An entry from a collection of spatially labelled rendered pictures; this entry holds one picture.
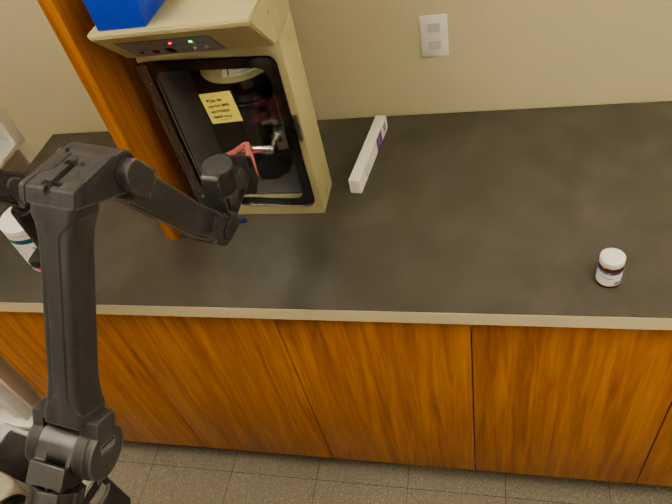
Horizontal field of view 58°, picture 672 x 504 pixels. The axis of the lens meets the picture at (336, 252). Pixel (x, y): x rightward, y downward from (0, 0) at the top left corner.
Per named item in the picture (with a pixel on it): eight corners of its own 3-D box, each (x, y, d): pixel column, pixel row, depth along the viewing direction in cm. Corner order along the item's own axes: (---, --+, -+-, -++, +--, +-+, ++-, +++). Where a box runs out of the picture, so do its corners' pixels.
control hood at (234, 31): (131, 52, 125) (109, 5, 118) (279, 39, 118) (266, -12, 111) (108, 83, 118) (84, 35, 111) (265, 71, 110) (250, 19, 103)
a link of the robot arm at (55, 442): (22, 494, 80) (57, 505, 79) (38, 418, 81) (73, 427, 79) (66, 475, 89) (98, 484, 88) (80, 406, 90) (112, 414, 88)
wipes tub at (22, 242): (45, 236, 165) (15, 195, 154) (87, 236, 162) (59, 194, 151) (21, 273, 157) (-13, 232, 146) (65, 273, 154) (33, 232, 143)
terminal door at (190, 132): (203, 201, 155) (139, 61, 126) (316, 205, 147) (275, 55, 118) (202, 204, 155) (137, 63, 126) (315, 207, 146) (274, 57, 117)
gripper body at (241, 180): (246, 149, 122) (237, 174, 117) (259, 187, 130) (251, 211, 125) (216, 151, 124) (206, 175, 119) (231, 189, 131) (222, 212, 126)
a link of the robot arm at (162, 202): (47, 178, 77) (122, 191, 75) (58, 136, 78) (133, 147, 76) (188, 241, 119) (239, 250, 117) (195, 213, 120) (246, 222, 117)
